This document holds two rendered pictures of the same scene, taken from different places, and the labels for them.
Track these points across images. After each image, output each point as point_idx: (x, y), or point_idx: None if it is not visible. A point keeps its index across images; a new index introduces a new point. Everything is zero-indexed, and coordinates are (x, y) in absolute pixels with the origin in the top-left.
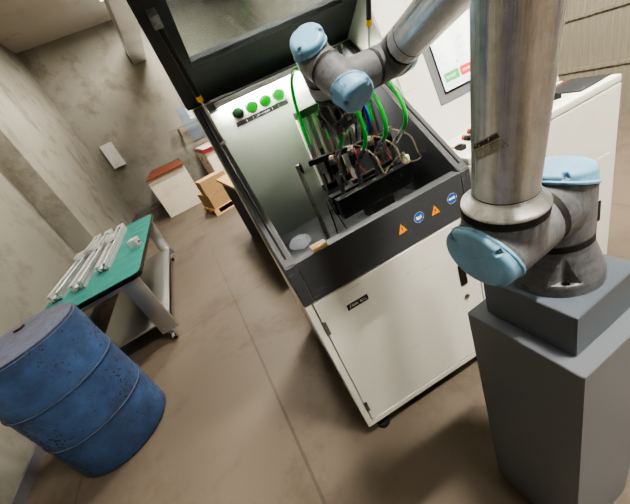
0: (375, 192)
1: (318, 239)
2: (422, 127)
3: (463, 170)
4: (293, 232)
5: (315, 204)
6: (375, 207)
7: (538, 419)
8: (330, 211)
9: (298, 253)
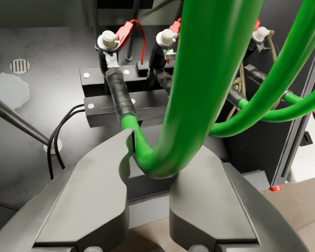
0: (159, 113)
1: (42, 103)
2: (307, 94)
3: (276, 185)
4: (12, 38)
5: (24, 127)
6: (146, 121)
7: None
8: (50, 165)
9: None
